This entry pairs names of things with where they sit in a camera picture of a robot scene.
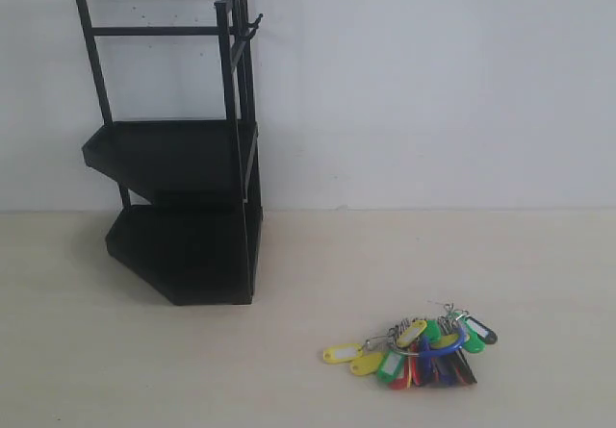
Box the yellow plastic tag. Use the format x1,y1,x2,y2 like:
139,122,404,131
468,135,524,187
396,319,427,348
322,343,365,365
349,351,384,376

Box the black metal shelf rack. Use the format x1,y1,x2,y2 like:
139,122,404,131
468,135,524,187
75,0,264,306

